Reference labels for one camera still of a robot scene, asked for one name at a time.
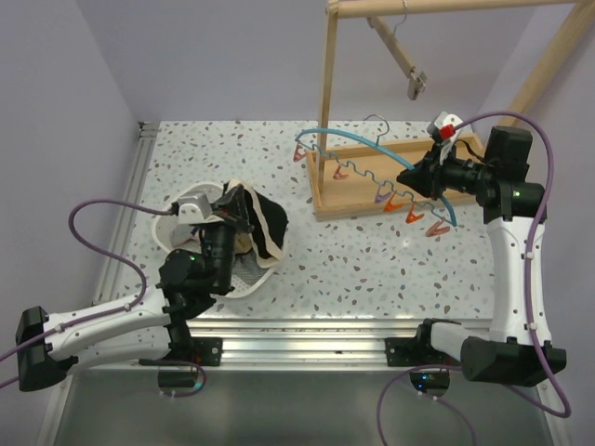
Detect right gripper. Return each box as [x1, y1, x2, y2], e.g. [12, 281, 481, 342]
[398, 138, 496, 201]

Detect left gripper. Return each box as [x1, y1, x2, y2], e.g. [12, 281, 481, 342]
[202, 183, 254, 291]

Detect blue plastic clip hanger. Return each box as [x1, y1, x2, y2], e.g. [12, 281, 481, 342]
[294, 127, 457, 232]

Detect black underwear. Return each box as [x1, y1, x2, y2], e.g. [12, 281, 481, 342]
[223, 178, 288, 269]

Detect grey striped underwear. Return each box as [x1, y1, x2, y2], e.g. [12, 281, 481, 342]
[169, 225, 266, 286]

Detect wooden clip hanger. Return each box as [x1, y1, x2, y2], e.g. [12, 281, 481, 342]
[366, 0, 428, 101]

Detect beige underwear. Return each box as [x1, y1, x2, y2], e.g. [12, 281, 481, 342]
[184, 233, 253, 256]

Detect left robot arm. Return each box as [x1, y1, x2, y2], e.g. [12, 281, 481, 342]
[12, 185, 254, 392]

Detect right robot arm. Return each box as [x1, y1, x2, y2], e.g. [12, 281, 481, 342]
[397, 125, 566, 387]

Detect wooden clothes rack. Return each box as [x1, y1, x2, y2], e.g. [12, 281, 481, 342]
[307, 0, 594, 221]

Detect white perforated plastic basket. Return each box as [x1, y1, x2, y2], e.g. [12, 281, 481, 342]
[152, 179, 288, 298]

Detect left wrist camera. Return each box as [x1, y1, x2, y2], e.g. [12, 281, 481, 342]
[177, 192, 213, 225]

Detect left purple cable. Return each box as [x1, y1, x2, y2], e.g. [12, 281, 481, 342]
[0, 198, 182, 389]

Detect aluminium rail frame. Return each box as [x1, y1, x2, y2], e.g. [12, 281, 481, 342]
[34, 121, 573, 446]

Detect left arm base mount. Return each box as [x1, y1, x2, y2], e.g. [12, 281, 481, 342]
[157, 337, 223, 390]

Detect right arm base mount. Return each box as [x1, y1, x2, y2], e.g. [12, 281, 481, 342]
[384, 337, 460, 397]

